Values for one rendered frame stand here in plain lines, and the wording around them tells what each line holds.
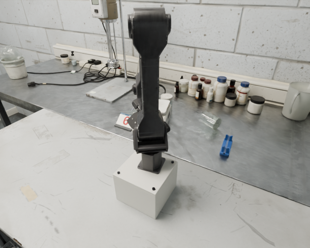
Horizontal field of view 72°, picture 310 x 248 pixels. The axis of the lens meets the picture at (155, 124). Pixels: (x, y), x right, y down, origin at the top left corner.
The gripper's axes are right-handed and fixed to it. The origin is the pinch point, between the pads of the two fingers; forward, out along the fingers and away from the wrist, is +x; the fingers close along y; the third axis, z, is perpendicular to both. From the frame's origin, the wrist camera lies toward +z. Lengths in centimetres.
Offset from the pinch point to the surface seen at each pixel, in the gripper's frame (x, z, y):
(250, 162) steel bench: 4.1, -20.7, 33.2
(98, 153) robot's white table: -0.4, 23.9, -0.5
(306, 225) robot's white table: -7, -16, 55
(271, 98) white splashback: 27, -64, 12
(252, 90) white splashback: 26, -60, 3
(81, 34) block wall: 31, -2, -114
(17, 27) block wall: 43, 41, -183
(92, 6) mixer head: -14, -8, -62
